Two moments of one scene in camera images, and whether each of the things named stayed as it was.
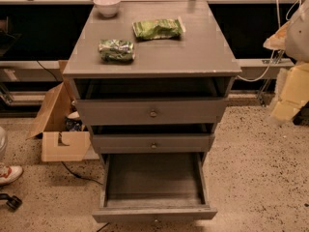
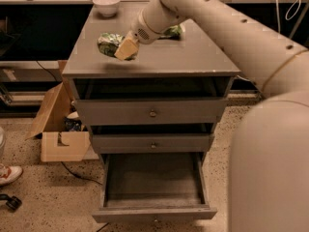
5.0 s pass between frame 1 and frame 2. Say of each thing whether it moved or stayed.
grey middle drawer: stayed
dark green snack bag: moved
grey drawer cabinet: stayed
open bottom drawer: stayed
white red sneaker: stayed
